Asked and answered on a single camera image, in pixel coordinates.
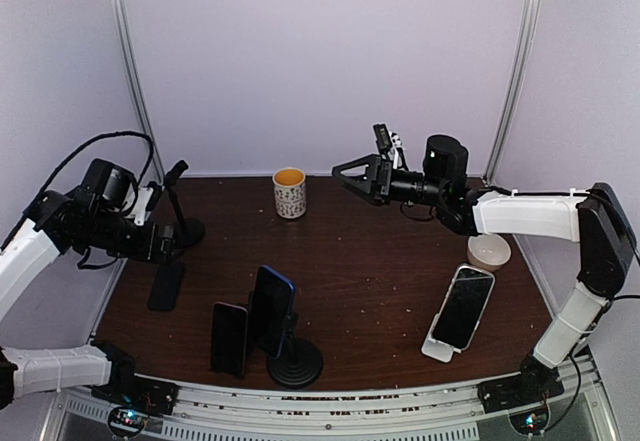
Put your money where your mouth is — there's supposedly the black front phone stand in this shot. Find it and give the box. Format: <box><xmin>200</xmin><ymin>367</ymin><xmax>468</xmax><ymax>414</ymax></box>
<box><xmin>266</xmin><ymin>312</ymin><xmax>324</xmax><ymax>390</ymax></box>

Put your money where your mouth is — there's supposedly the white floral mug yellow inside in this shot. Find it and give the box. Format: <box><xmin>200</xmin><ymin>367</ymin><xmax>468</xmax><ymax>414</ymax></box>
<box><xmin>272</xmin><ymin>167</ymin><xmax>307</xmax><ymax>220</ymax></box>

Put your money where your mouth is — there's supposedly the white phone stand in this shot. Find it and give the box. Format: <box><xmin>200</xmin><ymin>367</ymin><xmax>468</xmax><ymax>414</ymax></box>
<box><xmin>421</xmin><ymin>309</ymin><xmax>469</xmax><ymax>363</ymax></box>

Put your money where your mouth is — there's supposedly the white ceramic bowl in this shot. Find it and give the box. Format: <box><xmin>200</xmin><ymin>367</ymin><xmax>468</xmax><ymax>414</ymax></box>
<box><xmin>467</xmin><ymin>234</ymin><xmax>512</xmax><ymax>272</ymax></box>

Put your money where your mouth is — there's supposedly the black smartphone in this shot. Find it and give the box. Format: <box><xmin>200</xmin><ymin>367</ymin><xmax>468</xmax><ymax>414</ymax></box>
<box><xmin>147</xmin><ymin>262</ymin><xmax>185</xmax><ymax>312</ymax></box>

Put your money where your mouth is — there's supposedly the black round-base phone stand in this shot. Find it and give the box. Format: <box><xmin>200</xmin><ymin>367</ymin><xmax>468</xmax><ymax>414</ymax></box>
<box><xmin>163</xmin><ymin>160</ymin><xmax>206</xmax><ymax>248</ymax></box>

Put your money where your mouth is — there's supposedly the pink-edged dark smartphone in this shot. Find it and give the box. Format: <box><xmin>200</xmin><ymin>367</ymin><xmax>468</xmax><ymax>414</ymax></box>
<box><xmin>210</xmin><ymin>302</ymin><xmax>248</xmax><ymax>378</ymax></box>

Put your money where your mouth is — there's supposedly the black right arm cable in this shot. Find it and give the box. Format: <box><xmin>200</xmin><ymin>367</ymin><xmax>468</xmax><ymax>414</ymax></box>
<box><xmin>479</xmin><ymin>183</ymin><xmax>640</xmax><ymax>432</ymax></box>

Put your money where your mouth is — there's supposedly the controller circuit board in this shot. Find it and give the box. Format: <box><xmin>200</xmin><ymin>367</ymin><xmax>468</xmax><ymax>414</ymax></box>
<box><xmin>107</xmin><ymin>407</ymin><xmax>149</xmax><ymax>438</ymax></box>
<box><xmin>509</xmin><ymin>411</ymin><xmax>549</xmax><ymax>436</ymax></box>

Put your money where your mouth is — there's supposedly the left controller circuit board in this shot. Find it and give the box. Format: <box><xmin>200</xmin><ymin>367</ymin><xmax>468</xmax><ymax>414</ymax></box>
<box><xmin>107</xmin><ymin>407</ymin><xmax>149</xmax><ymax>438</ymax></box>

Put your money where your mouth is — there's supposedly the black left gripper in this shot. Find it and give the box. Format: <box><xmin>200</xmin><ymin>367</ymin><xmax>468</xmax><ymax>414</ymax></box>
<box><xmin>86</xmin><ymin>208</ymin><xmax>185</xmax><ymax>265</ymax></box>

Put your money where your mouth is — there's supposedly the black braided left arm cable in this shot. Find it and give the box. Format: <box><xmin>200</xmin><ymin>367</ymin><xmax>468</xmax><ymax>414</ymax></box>
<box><xmin>0</xmin><ymin>130</ymin><xmax>156</xmax><ymax>252</ymax></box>

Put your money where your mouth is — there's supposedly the aluminium front rail frame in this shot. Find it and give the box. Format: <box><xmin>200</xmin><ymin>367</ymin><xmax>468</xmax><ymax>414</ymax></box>
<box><xmin>37</xmin><ymin>352</ymin><xmax>620</xmax><ymax>440</ymax></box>

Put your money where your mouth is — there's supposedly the right controller circuit board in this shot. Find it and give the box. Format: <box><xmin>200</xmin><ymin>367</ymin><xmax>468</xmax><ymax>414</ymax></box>
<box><xmin>509</xmin><ymin>411</ymin><xmax>549</xmax><ymax>436</ymax></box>

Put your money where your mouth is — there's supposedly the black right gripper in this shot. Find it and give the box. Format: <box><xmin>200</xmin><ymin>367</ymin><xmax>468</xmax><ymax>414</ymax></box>
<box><xmin>333</xmin><ymin>153</ymin><xmax>447</xmax><ymax>206</ymax></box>

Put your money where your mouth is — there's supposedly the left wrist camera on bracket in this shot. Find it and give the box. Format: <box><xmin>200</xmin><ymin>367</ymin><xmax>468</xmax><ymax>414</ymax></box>
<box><xmin>128</xmin><ymin>183</ymin><xmax>162</xmax><ymax>226</ymax></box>

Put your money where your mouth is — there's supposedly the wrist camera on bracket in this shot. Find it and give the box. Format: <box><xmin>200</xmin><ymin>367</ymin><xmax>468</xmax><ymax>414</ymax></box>
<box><xmin>128</xmin><ymin>183</ymin><xmax>162</xmax><ymax>226</ymax></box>
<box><xmin>373</xmin><ymin>123</ymin><xmax>408</xmax><ymax>171</ymax></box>

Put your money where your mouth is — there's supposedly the white-cased smartphone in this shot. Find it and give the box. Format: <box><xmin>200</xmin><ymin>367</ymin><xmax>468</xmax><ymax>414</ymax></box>
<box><xmin>431</xmin><ymin>264</ymin><xmax>495</xmax><ymax>351</ymax></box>

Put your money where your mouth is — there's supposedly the blue smartphone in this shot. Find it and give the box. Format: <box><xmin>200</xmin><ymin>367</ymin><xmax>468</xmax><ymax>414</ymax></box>
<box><xmin>248</xmin><ymin>265</ymin><xmax>296</xmax><ymax>358</ymax></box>

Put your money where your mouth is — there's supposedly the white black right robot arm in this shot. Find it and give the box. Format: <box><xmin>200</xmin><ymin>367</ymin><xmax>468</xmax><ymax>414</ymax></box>
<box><xmin>331</xmin><ymin>125</ymin><xmax>638</xmax><ymax>412</ymax></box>

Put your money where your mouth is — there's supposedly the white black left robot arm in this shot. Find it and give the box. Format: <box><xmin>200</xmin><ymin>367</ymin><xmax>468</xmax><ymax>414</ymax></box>
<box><xmin>1</xmin><ymin>159</ymin><xmax>181</xmax><ymax>406</ymax></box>

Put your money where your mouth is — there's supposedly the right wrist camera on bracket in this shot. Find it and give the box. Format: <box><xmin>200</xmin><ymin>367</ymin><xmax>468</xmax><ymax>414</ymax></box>
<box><xmin>373</xmin><ymin>123</ymin><xmax>408</xmax><ymax>171</ymax></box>

